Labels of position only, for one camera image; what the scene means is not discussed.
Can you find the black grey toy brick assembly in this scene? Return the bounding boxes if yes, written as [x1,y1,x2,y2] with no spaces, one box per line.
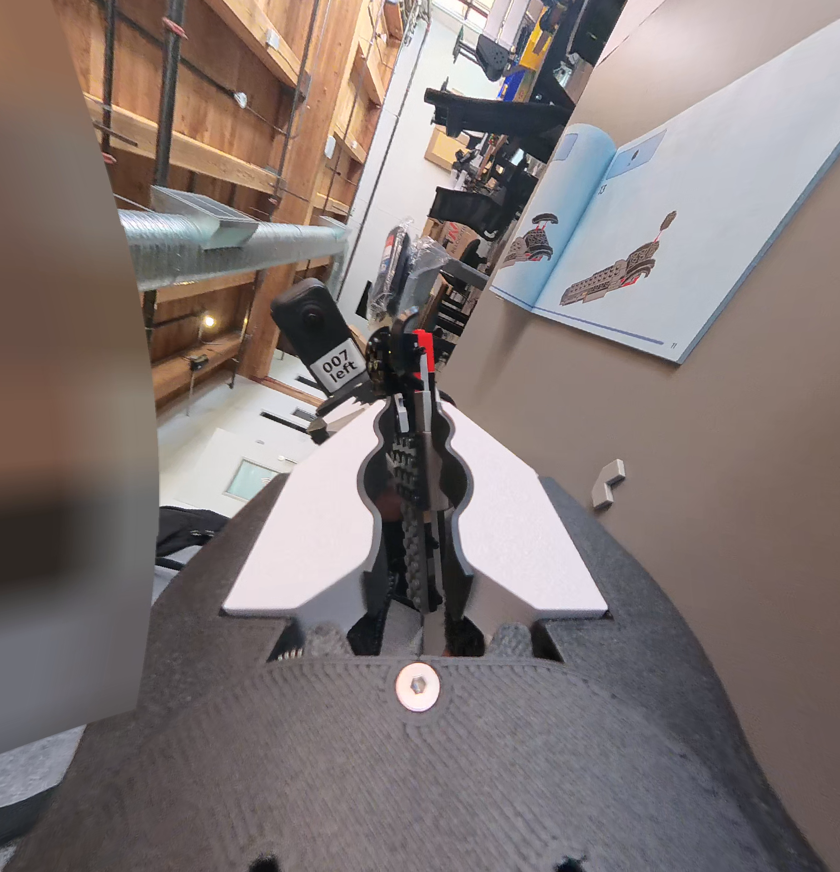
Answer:
[365,307,455,610]

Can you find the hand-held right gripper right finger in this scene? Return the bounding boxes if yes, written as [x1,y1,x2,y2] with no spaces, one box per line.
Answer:
[436,402,609,624]

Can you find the person's black jacket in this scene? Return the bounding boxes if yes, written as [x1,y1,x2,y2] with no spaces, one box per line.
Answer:
[156,505,230,563]

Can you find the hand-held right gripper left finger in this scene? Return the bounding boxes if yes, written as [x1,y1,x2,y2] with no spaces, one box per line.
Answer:
[222,399,393,625]

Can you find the person's grey shirt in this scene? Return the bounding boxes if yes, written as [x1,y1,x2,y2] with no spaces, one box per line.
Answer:
[0,725,87,812]

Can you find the silver ventilation duct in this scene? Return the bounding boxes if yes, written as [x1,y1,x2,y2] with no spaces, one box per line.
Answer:
[116,187,353,290]

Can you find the grey corner brick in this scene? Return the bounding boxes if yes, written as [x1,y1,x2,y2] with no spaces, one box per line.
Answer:
[590,458,626,510]

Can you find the plastic wrapped packs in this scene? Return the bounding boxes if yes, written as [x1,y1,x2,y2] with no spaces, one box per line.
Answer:
[365,217,448,321]

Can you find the brown cardboard box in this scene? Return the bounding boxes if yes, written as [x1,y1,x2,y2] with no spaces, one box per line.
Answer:
[423,129,470,168]

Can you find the light blue instruction booklet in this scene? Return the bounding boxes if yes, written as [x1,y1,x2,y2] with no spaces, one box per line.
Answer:
[489,10,840,365]

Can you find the black office chair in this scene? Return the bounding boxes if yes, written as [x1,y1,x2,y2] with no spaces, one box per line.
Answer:
[430,185,519,239]
[423,87,574,161]

